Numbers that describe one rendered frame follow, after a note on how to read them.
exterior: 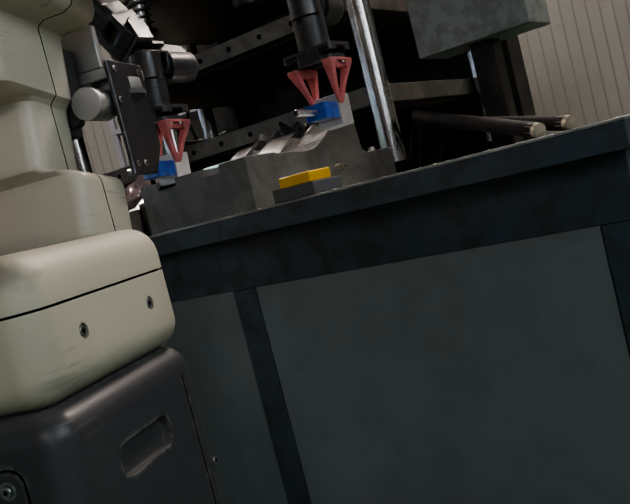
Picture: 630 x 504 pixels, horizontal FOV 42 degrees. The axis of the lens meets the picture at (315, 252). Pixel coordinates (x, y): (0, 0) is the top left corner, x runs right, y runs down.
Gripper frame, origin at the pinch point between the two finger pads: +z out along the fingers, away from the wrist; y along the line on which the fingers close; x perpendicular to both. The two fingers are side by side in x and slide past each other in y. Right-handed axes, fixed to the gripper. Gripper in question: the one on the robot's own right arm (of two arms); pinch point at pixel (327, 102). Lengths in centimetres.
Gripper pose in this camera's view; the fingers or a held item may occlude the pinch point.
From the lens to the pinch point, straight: 144.8
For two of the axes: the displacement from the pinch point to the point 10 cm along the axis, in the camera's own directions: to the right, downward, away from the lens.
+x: -5.6, 1.8, -8.1
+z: 2.4, 9.7, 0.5
